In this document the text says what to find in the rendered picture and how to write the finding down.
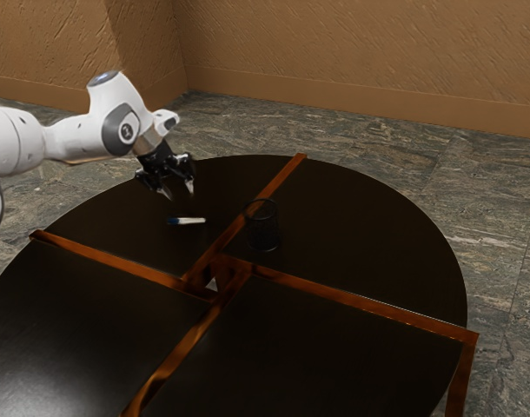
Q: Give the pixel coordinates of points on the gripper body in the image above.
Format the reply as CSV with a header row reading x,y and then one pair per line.
x,y
155,160

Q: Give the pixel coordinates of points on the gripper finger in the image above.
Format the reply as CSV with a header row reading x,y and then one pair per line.
x,y
184,174
154,184

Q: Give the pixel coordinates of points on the white pen with blue cap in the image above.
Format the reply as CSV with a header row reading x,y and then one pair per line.
x,y
186,221

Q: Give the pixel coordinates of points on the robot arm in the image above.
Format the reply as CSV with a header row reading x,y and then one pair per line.
x,y
65,134

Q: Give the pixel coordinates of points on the black mesh pen holder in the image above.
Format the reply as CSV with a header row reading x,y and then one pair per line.
x,y
262,226

